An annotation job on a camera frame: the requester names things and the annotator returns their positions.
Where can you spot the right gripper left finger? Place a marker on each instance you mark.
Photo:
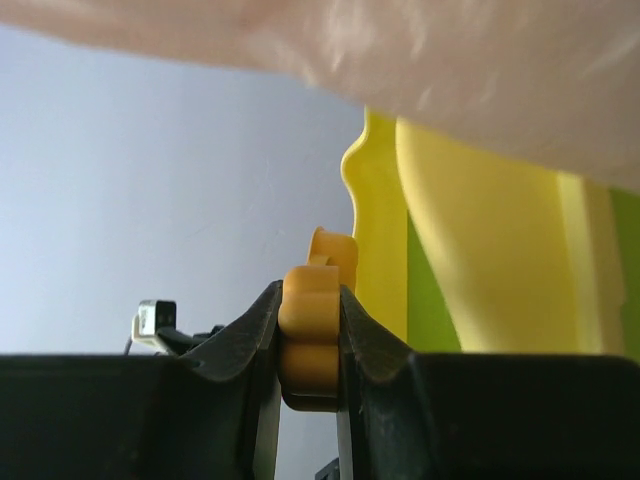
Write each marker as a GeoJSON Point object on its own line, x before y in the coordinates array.
{"type": "Point", "coordinates": [211, 413]}

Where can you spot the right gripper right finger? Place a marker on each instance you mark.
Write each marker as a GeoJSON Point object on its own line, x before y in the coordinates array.
{"type": "Point", "coordinates": [410, 415]}

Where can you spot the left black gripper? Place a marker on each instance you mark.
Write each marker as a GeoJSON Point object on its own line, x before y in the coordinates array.
{"type": "Point", "coordinates": [178, 343]}

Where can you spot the orange litter scoop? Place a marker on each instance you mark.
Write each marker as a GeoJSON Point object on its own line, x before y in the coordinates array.
{"type": "Point", "coordinates": [309, 322]}

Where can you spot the yellow green litter box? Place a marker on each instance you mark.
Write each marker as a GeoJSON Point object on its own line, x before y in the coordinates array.
{"type": "Point", "coordinates": [465, 250]}

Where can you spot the bin with pink bag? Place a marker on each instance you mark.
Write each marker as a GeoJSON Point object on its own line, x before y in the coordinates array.
{"type": "Point", "coordinates": [552, 82]}

